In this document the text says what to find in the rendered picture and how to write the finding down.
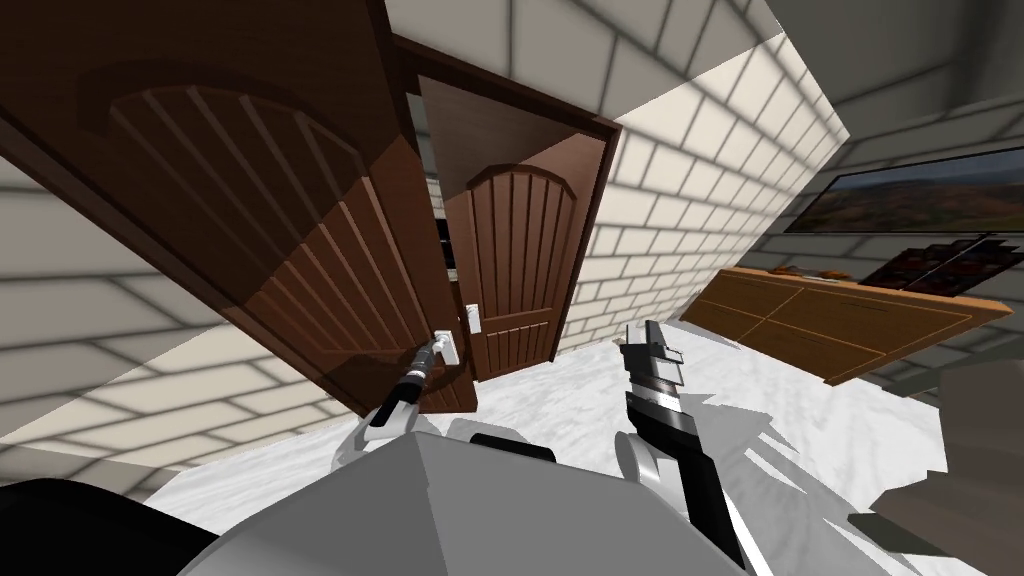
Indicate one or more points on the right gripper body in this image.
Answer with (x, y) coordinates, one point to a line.
(650, 372)

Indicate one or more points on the landscape picture on wall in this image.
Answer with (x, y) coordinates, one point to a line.
(920, 196)

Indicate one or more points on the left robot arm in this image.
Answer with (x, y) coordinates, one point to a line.
(406, 390)

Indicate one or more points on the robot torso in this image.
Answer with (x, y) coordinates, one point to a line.
(480, 520)

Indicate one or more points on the dark brown panelled door leaf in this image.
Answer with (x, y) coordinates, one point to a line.
(240, 200)
(520, 256)

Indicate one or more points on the brown wooden sideboard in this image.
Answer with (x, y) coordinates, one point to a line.
(840, 328)

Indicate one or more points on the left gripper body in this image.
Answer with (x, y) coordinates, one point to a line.
(432, 349)

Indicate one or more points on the dark red picture on wall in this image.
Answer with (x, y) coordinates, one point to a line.
(944, 268)

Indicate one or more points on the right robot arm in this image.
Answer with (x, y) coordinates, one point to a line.
(688, 480)

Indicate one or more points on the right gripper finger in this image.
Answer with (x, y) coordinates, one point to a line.
(674, 354)
(653, 334)

